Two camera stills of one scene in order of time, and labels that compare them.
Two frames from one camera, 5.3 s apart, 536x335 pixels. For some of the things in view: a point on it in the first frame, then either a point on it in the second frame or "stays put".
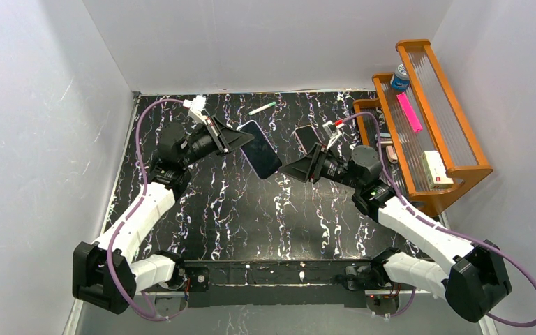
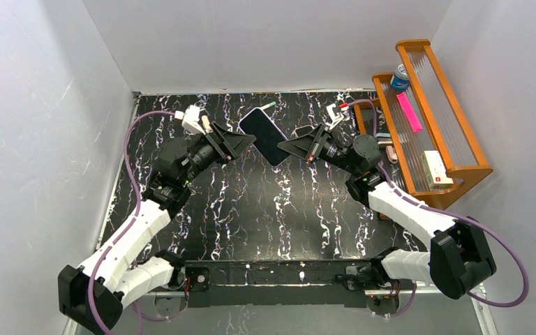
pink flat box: [412, 116] stays put
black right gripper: [318, 162] to [316, 145]
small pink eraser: [391, 156] stays put
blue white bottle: [400, 81] stays put
